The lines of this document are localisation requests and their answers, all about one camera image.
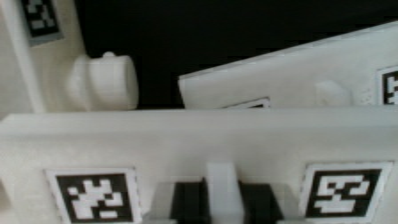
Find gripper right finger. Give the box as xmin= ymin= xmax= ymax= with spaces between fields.
xmin=239 ymin=182 xmax=284 ymax=224

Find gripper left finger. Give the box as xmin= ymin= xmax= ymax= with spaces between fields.
xmin=168 ymin=180 xmax=211 ymax=224

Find white door panel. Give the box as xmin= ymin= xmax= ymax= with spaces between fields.
xmin=177 ymin=21 xmax=398 ymax=109
xmin=0 ymin=106 xmax=398 ymax=224

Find white cabinet body box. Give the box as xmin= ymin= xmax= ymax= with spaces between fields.
xmin=0 ymin=0 xmax=138 ymax=118

